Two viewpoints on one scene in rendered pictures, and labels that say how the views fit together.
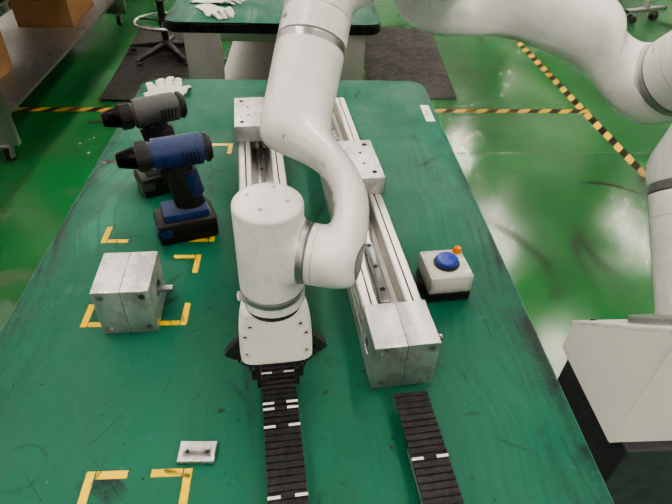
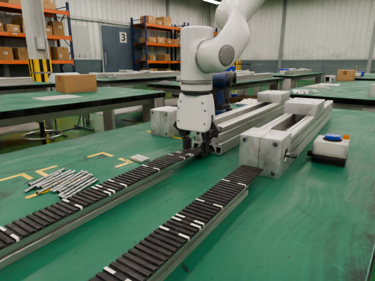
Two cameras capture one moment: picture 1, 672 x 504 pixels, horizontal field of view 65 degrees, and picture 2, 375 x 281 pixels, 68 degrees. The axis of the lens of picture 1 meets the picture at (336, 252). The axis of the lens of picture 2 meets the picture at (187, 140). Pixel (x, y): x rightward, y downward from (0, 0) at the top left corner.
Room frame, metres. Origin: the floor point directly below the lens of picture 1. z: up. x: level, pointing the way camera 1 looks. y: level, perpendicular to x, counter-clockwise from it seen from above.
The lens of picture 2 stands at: (-0.06, -0.42, 1.04)
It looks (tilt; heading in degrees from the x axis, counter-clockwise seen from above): 16 degrees down; 43
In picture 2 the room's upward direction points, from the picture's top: straight up
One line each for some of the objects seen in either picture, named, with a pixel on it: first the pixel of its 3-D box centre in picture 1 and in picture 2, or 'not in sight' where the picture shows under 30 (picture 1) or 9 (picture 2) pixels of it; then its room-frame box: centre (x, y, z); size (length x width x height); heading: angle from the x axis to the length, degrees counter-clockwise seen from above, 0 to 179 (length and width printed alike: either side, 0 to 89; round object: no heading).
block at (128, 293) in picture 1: (138, 291); (170, 121); (0.65, 0.34, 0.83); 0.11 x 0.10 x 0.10; 97
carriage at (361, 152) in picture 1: (351, 172); (304, 109); (0.99, -0.03, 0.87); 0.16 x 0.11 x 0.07; 10
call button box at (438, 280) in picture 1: (439, 275); (327, 149); (0.74, -0.19, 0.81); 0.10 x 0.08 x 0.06; 100
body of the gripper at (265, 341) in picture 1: (274, 322); (196, 109); (0.50, 0.08, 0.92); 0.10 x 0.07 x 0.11; 100
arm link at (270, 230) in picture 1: (273, 243); (197, 53); (0.50, 0.08, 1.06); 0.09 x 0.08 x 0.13; 78
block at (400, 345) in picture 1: (405, 342); (269, 152); (0.55, -0.12, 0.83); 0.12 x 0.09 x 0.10; 100
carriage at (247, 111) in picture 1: (258, 123); (273, 98); (1.20, 0.20, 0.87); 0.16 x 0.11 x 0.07; 10
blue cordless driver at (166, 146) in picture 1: (164, 190); (207, 99); (0.87, 0.34, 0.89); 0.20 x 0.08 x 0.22; 113
